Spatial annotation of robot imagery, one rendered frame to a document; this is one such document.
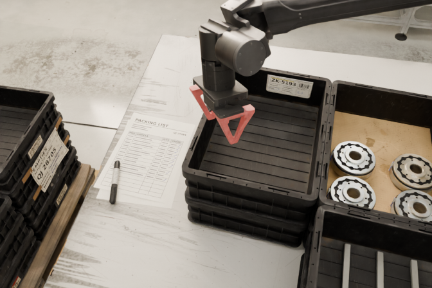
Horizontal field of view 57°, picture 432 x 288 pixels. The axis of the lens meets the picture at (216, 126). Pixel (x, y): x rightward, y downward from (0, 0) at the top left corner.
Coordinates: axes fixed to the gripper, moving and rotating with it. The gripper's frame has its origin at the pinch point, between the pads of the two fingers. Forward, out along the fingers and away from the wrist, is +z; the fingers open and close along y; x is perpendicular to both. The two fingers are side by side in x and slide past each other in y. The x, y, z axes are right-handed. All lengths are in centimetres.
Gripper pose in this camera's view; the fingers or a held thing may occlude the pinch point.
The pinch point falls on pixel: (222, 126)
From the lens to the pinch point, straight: 76.3
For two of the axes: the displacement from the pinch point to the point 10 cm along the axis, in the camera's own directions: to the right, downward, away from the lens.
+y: 4.3, 4.6, -7.8
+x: 9.0, -2.7, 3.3
